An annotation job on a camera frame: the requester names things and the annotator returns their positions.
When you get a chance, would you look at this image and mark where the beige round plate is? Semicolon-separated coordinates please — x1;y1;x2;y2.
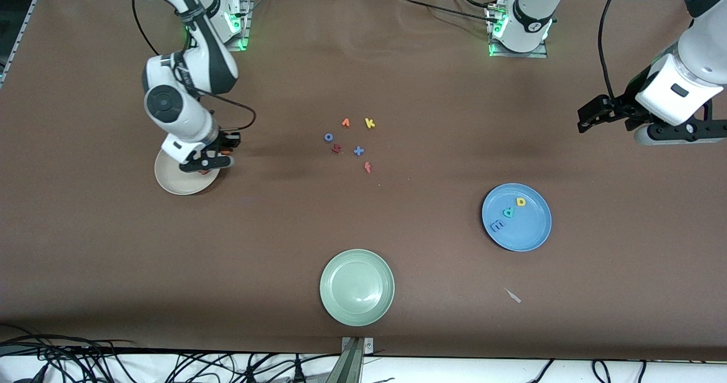
154;144;222;195

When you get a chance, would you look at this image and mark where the blue round plate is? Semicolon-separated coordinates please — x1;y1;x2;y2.
482;183;553;252

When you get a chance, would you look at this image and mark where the brown table cover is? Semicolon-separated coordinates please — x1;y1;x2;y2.
0;0;727;361

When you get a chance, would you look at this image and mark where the green round plate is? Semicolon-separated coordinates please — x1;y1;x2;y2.
319;249;395;327

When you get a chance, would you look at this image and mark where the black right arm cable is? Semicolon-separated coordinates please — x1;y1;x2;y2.
131;0;257;134

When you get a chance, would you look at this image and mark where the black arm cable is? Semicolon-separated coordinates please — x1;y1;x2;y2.
599;0;631;102
131;0;257;134

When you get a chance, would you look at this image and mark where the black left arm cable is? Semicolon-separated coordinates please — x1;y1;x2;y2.
599;0;631;102

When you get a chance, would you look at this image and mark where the black base power cable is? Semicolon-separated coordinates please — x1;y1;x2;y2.
395;0;500;23

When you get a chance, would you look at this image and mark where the aluminium frame rail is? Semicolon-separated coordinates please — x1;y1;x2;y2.
0;0;57;82

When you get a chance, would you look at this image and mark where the black floor cable bundle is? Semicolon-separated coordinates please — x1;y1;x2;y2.
0;323;341;383

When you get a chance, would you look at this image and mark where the aluminium profile post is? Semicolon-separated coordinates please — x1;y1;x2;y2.
340;336;374;383

